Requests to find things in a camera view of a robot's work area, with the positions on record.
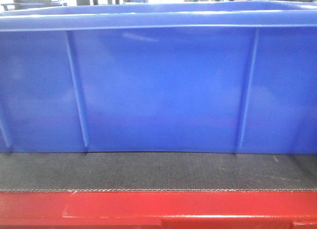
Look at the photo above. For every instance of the large blue plastic bin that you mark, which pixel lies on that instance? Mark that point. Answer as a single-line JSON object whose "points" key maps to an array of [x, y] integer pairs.
{"points": [[222, 77]]}

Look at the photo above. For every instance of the black conveyor belt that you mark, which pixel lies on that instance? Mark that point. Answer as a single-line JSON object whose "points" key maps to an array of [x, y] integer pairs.
{"points": [[156, 171]]}

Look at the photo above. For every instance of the red conveyor frame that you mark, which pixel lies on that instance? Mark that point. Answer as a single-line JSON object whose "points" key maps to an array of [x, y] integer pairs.
{"points": [[159, 210]]}

